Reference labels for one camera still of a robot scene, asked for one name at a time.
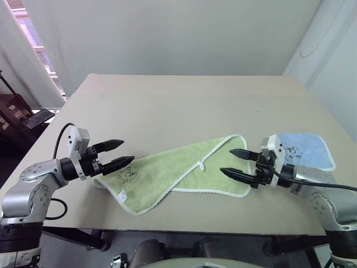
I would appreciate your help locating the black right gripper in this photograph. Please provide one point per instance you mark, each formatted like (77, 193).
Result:
(265, 173)

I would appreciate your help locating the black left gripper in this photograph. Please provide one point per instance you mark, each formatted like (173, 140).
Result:
(90, 163)

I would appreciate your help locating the green towel with white trim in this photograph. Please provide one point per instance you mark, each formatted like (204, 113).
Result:
(195, 167)

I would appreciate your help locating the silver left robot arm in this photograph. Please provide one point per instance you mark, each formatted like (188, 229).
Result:
(30, 192)

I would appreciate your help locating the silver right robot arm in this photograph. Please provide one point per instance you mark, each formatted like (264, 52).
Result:
(315, 181)

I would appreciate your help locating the blue towel with white trim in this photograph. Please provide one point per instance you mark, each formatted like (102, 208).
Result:
(309, 149)

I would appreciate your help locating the black flat tray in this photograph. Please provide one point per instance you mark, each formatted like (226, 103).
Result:
(39, 117)

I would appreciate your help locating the black table leg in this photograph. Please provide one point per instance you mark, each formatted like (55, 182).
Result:
(78, 237)

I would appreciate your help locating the dark rounded shape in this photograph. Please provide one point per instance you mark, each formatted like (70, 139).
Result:
(146, 252)

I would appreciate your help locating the small silver metal part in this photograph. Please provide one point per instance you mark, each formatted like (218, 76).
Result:
(120, 261)

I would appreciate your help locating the dark wooden shelf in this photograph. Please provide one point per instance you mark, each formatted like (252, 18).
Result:
(11, 111)

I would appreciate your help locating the black stand pole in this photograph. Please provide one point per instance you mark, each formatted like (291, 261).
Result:
(8, 85)

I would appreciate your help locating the white curtain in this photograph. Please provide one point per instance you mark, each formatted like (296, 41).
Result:
(16, 64)

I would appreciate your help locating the window with blinds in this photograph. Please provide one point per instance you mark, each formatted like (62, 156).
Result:
(36, 36)

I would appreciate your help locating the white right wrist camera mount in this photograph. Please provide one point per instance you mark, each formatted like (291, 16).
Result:
(276, 148)

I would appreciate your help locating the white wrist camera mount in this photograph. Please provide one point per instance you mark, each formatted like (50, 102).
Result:
(76, 139)
(276, 148)

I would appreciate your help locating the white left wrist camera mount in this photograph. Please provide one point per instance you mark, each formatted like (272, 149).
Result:
(76, 139)

